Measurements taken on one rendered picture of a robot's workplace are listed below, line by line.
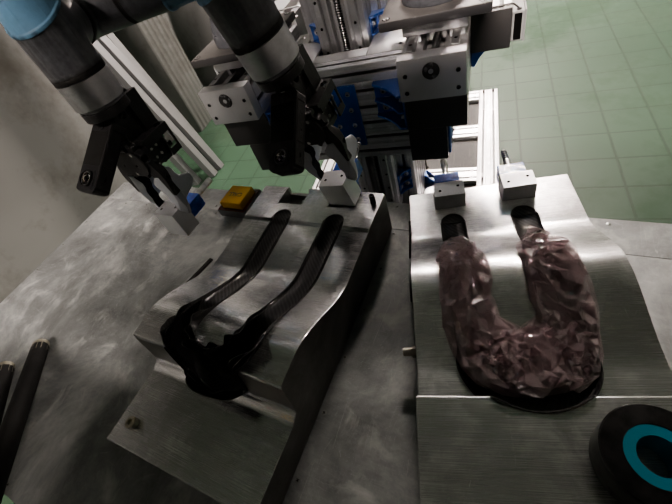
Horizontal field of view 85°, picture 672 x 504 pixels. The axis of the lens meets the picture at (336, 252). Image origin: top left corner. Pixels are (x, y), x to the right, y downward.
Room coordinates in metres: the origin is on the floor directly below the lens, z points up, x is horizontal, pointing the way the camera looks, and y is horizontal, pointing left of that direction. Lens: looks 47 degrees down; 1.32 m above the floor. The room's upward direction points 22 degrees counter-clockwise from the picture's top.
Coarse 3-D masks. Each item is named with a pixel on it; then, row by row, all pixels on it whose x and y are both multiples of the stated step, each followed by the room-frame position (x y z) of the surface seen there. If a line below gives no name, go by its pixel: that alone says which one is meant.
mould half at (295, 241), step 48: (240, 240) 0.53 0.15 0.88; (288, 240) 0.48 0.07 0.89; (336, 240) 0.43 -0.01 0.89; (384, 240) 0.46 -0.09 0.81; (192, 288) 0.43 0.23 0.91; (336, 288) 0.34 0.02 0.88; (144, 336) 0.36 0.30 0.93; (288, 336) 0.26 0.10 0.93; (336, 336) 0.29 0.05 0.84; (144, 384) 0.33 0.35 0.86; (288, 384) 0.21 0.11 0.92; (144, 432) 0.25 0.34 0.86; (192, 432) 0.23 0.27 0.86; (240, 432) 0.20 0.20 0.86; (288, 432) 0.18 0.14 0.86; (192, 480) 0.17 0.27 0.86; (240, 480) 0.15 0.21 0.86; (288, 480) 0.14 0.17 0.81
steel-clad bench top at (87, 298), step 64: (128, 192) 1.03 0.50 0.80; (192, 192) 0.90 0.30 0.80; (64, 256) 0.84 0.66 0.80; (128, 256) 0.74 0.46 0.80; (192, 256) 0.64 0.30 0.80; (384, 256) 0.43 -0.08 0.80; (640, 256) 0.24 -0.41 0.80; (0, 320) 0.70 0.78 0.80; (64, 320) 0.61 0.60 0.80; (128, 320) 0.53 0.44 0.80; (384, 320) 0.31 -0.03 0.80; (64, 384) 0.44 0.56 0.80; (128, 384) 0.39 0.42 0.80; (384, 384) 0.21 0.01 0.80; (64, 448) 0.32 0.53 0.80; (320, 448) 0.17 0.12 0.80; (384, 448) 0.14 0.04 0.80
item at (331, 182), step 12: (360, 144) 0.60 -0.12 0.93; (336, 168) 0.55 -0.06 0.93; (360, 168) 0.54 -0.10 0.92; (324, 180) 0.52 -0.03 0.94; (336, 180) 0.50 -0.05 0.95; (348, 180) 0.50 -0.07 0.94; (324, 192) 0.51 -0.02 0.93; (336, 192) 0.50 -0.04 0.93; (348, 192) 0.49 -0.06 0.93; (336, 204) 0.51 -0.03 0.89; (348, 204) 0.49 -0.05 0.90
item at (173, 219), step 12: (168, 204) 0.62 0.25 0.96; (192, 204) 0.62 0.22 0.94; (204, 204) 0.63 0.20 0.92; (156, 216) 0.60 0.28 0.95; (168, 216) 0.58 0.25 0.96; (180, 216) 0.58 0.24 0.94; (192, 216) 0.60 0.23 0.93; (168, 228) 0.60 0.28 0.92; (180, 228) 0.58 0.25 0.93; (192, 228) 0.59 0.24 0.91
